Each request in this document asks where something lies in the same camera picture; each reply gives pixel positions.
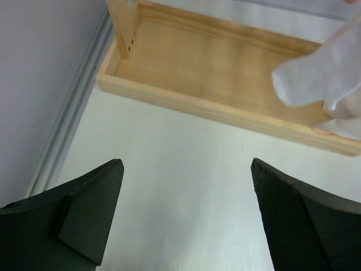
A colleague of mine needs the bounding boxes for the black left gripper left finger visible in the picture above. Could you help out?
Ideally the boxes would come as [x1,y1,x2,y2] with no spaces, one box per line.
[1,159,124,270]

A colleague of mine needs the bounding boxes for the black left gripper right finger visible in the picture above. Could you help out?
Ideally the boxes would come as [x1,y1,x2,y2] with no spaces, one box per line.
[250,158,360,270]

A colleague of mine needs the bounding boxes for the white shirt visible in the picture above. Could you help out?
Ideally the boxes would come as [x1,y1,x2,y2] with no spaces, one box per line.
[272,14,360,140]

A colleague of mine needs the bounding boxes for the wooden clothes rack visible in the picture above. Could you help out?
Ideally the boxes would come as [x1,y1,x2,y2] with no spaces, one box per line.
[96,1,360,156]

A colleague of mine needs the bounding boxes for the aluminium frame rail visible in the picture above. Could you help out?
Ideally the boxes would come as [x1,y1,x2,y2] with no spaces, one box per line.
[24,9,113,198]

